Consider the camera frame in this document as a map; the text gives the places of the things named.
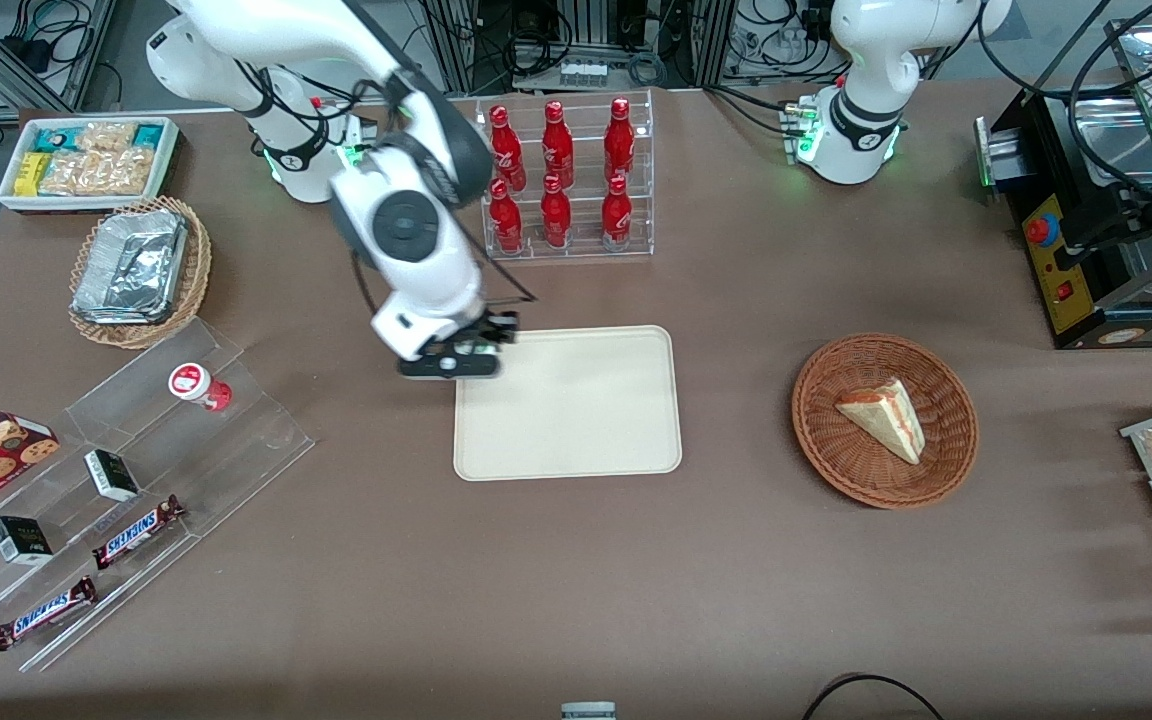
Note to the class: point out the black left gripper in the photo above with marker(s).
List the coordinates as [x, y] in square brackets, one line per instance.
[1128, 212]

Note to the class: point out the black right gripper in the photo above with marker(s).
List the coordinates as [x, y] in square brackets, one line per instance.
[492, 329]

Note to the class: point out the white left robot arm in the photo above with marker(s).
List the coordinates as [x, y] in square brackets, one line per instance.
[861, 120]

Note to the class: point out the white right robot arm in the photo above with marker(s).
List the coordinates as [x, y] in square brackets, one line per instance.
[416, 260]

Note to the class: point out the beige rectangular tray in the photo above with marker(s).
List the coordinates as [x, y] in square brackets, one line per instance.
[576, 420]

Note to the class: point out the black sealing machine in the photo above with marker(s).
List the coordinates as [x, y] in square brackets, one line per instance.
[1066, 290]

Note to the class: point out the red cola bottle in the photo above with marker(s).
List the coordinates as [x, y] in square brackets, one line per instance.
[616, 212]
[619, 138]
[506, 222]
[506, 148]
[557, 142]
[555, 214]

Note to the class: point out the clear acrylic bottle rack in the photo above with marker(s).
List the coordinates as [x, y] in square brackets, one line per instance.
[586, 255]

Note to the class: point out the round brown wicker basket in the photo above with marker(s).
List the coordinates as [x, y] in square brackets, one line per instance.
[946, 440]

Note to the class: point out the triangular sandwich wedge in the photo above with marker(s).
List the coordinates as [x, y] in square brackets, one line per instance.
[886, 420]

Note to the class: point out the clear acrylic stepped display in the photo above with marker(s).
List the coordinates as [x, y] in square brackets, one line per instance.
[256, 430]

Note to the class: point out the white power strip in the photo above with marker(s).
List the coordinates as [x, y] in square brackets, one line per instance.
[583, 73]

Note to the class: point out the red yogurt cup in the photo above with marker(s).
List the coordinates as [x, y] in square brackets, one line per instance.
[198, 385]

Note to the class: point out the oval wicker basket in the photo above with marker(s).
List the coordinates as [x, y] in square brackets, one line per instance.
[198, 270]

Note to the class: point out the stack of foil trays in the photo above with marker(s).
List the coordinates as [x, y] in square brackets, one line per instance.
[131, 265]

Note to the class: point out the small grey device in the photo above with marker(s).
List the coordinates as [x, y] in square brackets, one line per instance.
[588, 711]

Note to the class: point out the teal snack packet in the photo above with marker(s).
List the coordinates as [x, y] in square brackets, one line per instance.
[56, 138]
[148, 134]

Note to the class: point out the small black box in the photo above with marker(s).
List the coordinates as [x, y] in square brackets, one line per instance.
[21, 540]
[112, 475]

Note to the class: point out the Snickers bar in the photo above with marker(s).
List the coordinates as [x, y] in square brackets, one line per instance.
[44, 614]
[136, 532]

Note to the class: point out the clear bag of crackers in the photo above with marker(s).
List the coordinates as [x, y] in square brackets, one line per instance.
[101, 172]

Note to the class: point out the yellow snack packet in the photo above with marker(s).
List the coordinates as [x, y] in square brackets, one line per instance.
[31, 172]

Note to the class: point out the white snack bin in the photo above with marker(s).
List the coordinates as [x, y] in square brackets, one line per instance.
[11, 200]

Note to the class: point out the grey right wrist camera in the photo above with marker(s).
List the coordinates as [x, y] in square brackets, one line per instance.
[446, 367]

